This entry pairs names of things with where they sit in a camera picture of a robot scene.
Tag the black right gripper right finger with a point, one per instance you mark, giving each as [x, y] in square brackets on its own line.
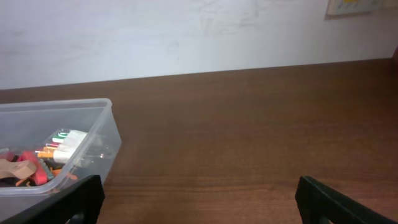
[318, 203]

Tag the coloured screwdriver set box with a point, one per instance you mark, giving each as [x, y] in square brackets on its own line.
[61, 146]

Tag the orange scraper wooden handle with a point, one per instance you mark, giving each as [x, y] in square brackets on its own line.
[25, 170]

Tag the framed wall picture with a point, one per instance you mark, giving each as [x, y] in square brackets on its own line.
[345, 7]

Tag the clear plastic container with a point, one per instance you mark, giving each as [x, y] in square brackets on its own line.
[26, 126]

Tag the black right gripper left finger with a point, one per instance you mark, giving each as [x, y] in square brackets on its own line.
[78, 203]

